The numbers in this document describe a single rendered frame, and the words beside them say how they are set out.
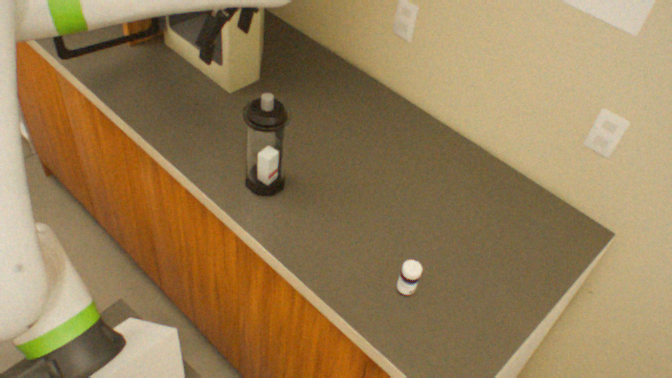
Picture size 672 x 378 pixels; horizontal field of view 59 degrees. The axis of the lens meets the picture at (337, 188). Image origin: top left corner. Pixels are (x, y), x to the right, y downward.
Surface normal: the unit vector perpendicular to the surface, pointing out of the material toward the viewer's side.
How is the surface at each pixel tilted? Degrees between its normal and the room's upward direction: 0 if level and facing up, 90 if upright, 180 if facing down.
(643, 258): 90
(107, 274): 0
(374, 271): 1
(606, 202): 90
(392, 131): 0
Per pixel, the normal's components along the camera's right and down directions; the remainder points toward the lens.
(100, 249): 0.11, -0.69
